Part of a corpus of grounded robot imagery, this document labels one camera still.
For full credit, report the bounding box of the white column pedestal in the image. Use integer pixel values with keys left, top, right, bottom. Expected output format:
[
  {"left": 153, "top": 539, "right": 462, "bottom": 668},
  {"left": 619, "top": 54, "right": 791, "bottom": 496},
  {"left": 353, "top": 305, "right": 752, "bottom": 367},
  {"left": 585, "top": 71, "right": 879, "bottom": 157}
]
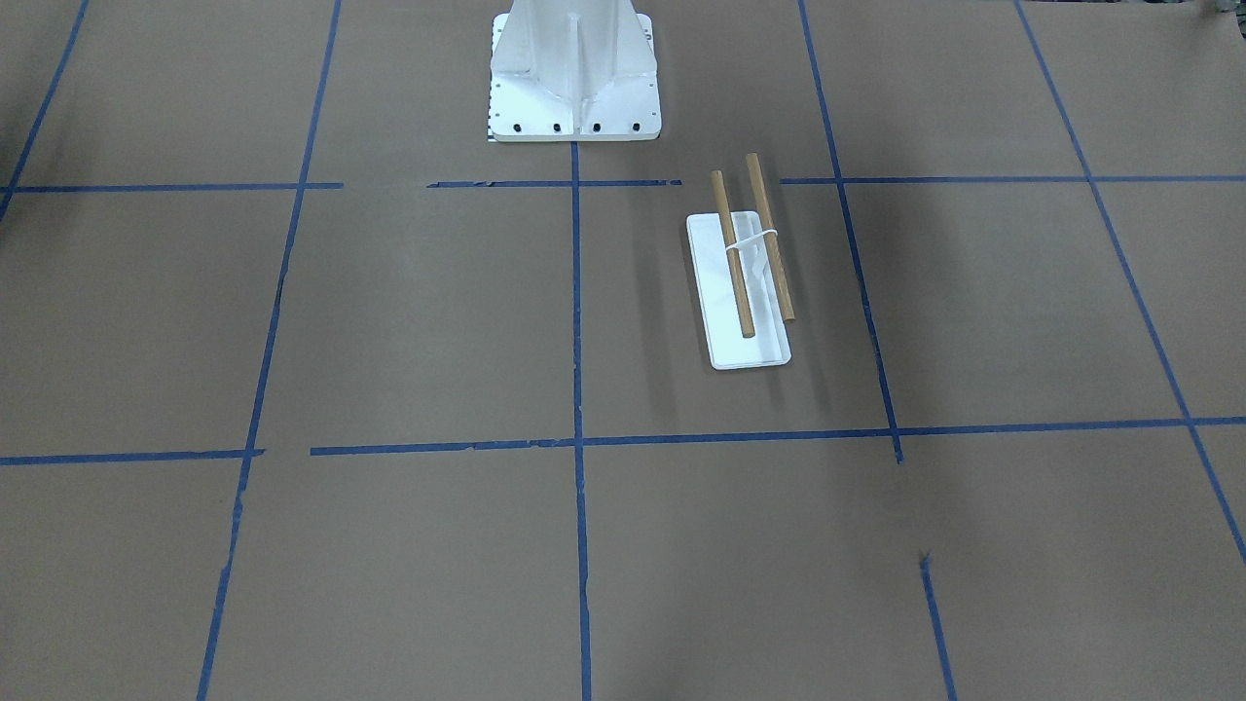
[{"left": 487, "top": 1, "right": 663, "bottom": 142}]

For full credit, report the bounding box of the wooden rack bar lower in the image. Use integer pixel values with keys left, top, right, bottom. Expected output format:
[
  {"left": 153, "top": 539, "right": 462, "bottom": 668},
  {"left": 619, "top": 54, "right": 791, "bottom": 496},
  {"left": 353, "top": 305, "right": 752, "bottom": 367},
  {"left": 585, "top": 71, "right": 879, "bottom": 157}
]
[{"left": 711, "top": 169, "right": 756, "bottom": 339}]

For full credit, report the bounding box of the white towel rack base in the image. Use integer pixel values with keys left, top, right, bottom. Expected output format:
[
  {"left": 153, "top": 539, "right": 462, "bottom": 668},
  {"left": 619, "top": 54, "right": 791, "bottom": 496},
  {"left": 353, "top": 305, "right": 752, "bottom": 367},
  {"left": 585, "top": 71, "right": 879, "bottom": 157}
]
[{"left": 685, "top": 210, "right": 791, "bottom": 371}]

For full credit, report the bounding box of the wooden rack bar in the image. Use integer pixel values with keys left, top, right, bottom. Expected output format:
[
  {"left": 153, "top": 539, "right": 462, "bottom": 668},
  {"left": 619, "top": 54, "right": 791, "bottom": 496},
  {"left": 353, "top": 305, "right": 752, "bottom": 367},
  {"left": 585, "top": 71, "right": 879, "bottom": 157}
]
[
  {"left": 745, "top": 152, "right": 796, "bottom": 324},
  {"left": 711, "top": 169, "right": 756, "bottom": 339}
]

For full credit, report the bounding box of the wooden rack bar upper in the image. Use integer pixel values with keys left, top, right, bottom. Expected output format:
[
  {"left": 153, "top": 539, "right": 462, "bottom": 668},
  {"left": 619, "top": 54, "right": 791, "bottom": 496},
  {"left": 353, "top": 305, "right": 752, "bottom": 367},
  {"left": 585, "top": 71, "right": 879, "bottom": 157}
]
[{"left": 745, "top": 152, "right": 796, "bottom": 324}]

